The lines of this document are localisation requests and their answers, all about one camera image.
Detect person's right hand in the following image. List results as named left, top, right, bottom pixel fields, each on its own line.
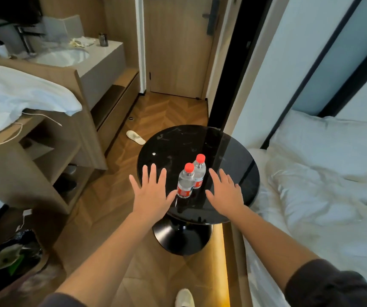
left=205, top=169, right=245, bottom=220

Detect person's left hand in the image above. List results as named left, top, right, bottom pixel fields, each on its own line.
left=129, top=164, right=178, bottom=225

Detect person's right forearm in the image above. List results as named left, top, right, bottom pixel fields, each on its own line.
left=230, top=204, right=367, bottom=307

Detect person's left forearm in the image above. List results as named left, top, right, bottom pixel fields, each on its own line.
left=40, top=211, right=159, bottom=307

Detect red-capped clear water bottle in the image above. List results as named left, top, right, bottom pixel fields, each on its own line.
left=176, top=162, right=195, bottom=199
left=192, top=153, right=207, bottom=189

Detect white slipper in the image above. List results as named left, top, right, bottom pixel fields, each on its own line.
left=126, top=130, right=146, bottom=146

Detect dark shoes on shelf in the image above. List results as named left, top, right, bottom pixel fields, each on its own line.
left=53, top=164, right=78, bottom=195

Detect white duvet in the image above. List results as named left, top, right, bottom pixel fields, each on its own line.
left=244, top=148, right=367, bottom=307

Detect wooden shelf unit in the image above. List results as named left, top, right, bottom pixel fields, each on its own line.
left=0, top=56, right=108, bottom=215

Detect white pillow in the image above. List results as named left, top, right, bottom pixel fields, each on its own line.
left=268, top=109, right=367, bottom=182

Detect person's white shoe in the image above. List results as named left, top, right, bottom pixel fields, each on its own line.
left=175, top=288, right=195, bottom=307

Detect grey vanity counter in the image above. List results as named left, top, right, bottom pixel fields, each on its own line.
left=27, top=38, right=127, bottom=111

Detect wooden door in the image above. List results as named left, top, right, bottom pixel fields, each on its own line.
left=143, top=0, right=234, bottom=99

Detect white towel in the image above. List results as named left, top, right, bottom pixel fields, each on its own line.
left=0, top=66, right=83, bottom=142

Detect white sink basin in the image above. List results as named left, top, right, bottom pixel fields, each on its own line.
left=35, top=49, right=90, bottom=68

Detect black trash bag bin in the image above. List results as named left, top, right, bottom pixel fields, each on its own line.
left=0, top=229, right=50, bottom=298

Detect crumpled white cloth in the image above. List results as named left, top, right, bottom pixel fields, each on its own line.
left=69, top=36, right=96, bottom=48

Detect black faucet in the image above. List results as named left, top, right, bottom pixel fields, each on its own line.
left=15, top=25, right=46, bottom=56

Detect round black pedestal table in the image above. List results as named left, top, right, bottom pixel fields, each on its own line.
left=137, top=125, right=260, bottom=256

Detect black door lock handle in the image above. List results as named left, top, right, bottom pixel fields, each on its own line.
left=202, top=0, right=221, bottom=36

